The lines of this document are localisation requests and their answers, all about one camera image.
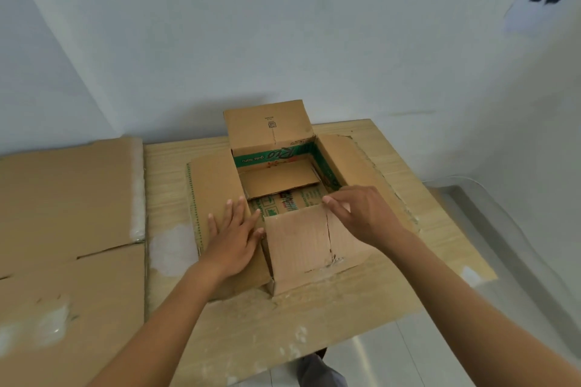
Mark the person's right forearm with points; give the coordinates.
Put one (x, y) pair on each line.
(490, 309)

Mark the person's left hand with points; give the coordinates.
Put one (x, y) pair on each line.
(231, 246)

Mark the person's left forearm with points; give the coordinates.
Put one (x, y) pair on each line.
(159, 332)

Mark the person's grey trousers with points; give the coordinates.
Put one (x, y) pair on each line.
(317, 373)

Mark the person's right hand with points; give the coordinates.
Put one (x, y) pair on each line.
(370, 214)

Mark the plain brown cardboard box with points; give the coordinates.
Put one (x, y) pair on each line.
(68, 200)
(299, 246)

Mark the light wooden table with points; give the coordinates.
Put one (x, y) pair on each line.
(317, 318)

